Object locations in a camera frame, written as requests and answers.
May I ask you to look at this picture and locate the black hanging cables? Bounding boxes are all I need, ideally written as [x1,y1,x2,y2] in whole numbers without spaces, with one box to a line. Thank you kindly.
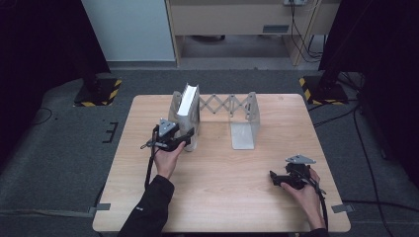
[289,0,326,64]

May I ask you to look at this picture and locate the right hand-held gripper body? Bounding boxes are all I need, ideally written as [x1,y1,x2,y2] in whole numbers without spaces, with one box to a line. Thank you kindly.
[282,154,319,191]

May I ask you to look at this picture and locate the white board panel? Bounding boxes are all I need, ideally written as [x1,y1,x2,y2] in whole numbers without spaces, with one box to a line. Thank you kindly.
[80,0,176,63]

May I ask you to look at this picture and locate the grey tape strip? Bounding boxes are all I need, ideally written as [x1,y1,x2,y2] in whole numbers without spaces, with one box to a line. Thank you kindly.
[330,203,356,214]
[87,202,113,215]

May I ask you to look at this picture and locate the white hardcover book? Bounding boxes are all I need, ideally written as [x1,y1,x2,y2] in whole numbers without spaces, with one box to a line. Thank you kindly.
[175,82,202,153]

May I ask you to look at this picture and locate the black floor cable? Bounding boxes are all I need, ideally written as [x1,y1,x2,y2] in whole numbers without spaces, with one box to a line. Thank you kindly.
[30,106,53,126]
[353,107,397,237]
[311,107,360,128]

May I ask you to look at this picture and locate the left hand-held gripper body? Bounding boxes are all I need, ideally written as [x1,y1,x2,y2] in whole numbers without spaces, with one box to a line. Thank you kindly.
[140,118,186,153]

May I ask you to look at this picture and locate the person's right hand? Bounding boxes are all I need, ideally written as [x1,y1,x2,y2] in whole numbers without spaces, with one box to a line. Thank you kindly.
[280,167,326,231]

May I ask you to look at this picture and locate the expandable metal book stand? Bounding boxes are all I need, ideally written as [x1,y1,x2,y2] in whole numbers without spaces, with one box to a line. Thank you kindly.
[167,90,262,151]

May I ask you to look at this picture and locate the black yellow-striped stand base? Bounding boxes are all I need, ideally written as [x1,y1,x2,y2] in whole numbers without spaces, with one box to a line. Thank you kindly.
[298,74,350,107]
[73,73,124,108]

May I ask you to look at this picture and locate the black curtain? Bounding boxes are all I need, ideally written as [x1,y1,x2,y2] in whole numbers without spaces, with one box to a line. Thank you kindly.
[317,0,419,190]
[0,0,112,167]

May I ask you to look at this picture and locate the person's left hand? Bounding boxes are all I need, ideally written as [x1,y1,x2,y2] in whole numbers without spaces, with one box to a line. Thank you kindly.
[152,140,188,181]

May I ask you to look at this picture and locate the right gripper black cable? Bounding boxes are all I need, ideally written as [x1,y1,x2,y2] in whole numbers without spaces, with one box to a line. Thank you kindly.
[302,169,330,232]

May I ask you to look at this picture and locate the light wooden cabinet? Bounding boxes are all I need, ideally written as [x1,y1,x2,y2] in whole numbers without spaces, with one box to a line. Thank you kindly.
[164,0,342,68]

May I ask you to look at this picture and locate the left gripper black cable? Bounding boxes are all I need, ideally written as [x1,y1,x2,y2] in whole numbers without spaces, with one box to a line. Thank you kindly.
[143,125,159,191]

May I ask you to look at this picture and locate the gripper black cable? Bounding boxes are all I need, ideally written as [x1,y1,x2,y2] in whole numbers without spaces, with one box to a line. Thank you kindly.
[302,169,330,232]
[143,125,159,191]

